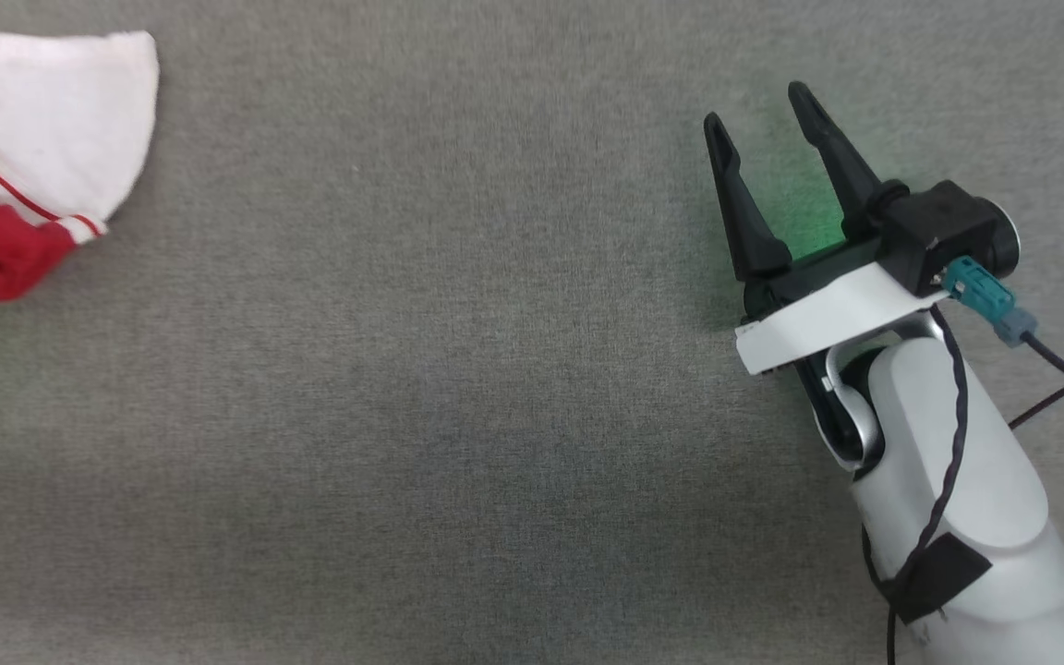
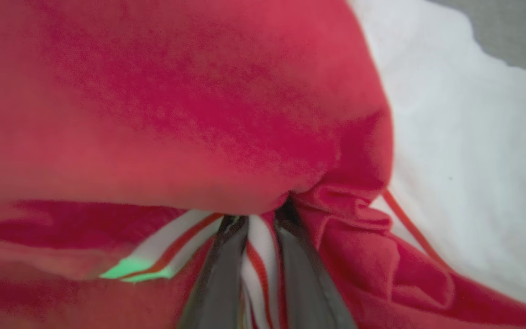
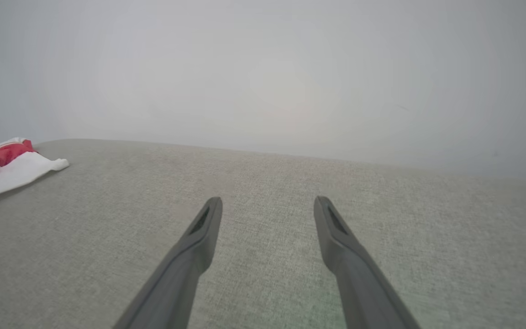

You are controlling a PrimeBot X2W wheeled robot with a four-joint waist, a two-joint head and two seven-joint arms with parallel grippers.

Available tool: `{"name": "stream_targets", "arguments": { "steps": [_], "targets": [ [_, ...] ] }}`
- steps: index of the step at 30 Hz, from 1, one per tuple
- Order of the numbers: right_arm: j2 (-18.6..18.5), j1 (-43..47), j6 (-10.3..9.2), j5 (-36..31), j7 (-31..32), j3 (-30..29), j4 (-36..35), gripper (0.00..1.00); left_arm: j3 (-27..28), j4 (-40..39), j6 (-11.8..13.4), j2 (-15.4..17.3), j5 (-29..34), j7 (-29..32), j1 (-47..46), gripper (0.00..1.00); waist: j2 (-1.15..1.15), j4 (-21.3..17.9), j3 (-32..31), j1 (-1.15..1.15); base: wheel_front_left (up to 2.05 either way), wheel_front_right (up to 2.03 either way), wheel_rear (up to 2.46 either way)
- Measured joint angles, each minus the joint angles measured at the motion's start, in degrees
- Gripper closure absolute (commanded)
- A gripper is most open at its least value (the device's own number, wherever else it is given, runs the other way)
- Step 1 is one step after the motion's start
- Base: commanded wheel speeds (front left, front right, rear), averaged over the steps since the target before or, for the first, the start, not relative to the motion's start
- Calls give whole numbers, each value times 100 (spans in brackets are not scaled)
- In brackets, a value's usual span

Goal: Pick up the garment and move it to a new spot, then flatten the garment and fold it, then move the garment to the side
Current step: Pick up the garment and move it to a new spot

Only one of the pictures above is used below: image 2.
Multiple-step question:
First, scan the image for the red and white garment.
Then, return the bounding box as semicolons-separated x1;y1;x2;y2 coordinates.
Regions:
0;0;526;329

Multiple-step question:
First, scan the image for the grey fabric sofa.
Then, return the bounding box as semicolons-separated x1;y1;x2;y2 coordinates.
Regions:
427;0;526;76

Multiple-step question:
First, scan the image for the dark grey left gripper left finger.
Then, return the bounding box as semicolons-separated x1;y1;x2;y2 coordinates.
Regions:
179;215;249;329

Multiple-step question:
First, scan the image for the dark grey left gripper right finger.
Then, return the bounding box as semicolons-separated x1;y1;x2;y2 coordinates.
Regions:
274;200;358;329

